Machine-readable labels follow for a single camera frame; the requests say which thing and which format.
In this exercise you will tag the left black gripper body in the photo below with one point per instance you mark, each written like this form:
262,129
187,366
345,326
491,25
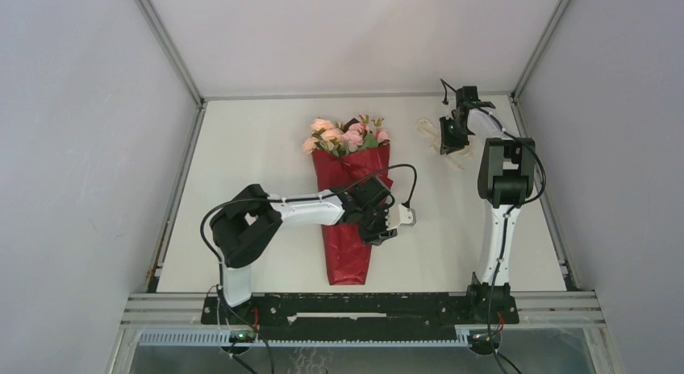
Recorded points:
373,226

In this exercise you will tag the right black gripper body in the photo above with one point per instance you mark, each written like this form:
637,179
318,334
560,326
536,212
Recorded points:
454,135

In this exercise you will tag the cream ribbon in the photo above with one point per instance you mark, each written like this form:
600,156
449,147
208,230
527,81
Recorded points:
457,160

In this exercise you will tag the red wrapping paper sheet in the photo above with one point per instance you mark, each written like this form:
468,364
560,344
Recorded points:
347,256

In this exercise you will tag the pink flower stem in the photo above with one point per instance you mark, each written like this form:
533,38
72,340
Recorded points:
329,132
312,144
355,131
380,133

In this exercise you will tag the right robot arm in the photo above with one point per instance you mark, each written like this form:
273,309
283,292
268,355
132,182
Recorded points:
506,179

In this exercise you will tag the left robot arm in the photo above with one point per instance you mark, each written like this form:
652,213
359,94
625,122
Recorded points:
237,232

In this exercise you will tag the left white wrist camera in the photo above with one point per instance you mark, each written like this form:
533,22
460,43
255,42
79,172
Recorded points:
400,215

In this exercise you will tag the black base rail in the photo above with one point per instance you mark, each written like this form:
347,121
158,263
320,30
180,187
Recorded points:
332,316

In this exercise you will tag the white cable duct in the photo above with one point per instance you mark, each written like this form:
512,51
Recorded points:
225,338

